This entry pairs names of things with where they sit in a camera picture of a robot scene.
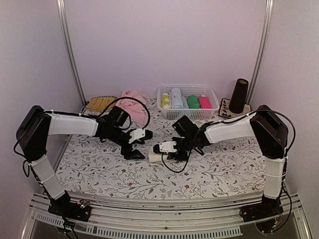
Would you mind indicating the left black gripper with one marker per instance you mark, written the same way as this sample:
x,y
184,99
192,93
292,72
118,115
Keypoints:
x,y
131,156

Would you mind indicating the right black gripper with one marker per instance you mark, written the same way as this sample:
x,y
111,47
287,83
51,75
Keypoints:
x,y
172,156

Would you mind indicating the cream white towel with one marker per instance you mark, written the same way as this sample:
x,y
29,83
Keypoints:
x,y
155,155

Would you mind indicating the white plastic basket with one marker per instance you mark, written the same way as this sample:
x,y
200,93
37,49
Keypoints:
x,y
187,90

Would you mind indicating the pink towel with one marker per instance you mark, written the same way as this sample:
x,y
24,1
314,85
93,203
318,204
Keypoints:
x,y
134,109

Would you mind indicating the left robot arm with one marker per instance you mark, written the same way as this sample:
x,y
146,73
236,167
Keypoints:
x,y
39,125

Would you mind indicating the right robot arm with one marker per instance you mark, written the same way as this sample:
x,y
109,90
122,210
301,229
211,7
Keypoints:
x,y
264,124

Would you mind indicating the grey blue rolled towel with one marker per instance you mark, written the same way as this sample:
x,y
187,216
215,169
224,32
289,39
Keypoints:
x,y
184,101

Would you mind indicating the green rolled towel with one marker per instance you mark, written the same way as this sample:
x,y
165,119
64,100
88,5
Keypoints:
x,y
193,102

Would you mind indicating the magenta rolled towel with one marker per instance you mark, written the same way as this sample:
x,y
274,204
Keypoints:
x,y
204,102

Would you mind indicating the light blue rolled towel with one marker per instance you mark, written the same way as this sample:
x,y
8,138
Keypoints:
x,y
176,99

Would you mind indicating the floral coaster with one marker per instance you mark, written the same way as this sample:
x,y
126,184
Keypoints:
x,y
225,112

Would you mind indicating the yellow dotted rolled towel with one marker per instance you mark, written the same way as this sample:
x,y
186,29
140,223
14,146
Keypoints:
x,y
165,101

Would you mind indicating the floral tablecloth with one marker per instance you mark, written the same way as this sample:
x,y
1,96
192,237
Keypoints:
x,y
228,168

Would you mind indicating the dark brown tall cup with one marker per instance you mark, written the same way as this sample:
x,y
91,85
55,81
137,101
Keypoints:
x,y
239,95

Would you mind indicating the yellow woven mat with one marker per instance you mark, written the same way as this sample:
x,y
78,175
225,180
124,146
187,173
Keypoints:
x,y
99,103

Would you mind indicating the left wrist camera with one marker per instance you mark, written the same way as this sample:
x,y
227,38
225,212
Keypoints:
x,y
140,136

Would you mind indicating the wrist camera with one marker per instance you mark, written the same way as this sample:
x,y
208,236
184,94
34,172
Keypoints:
x,y
165,147
140,136

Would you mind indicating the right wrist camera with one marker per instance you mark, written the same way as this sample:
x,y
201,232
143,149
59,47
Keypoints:
x,y
165,147

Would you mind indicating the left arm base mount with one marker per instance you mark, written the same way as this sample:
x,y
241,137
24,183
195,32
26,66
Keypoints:
x,y
79,211

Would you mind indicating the aluminium front rail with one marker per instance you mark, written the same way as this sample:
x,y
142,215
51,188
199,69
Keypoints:
x,y
125,218

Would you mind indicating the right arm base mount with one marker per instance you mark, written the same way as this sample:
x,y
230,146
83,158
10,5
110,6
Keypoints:
x,y
261,210

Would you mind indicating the right aluminium frame post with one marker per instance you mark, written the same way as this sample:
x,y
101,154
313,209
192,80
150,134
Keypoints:
x,y
263,40

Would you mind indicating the aluminium frame post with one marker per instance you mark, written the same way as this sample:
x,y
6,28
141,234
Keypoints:
x,y
263,40
69,49

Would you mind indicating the left aluminium frame post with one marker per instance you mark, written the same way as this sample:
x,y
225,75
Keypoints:
x,y
69,49

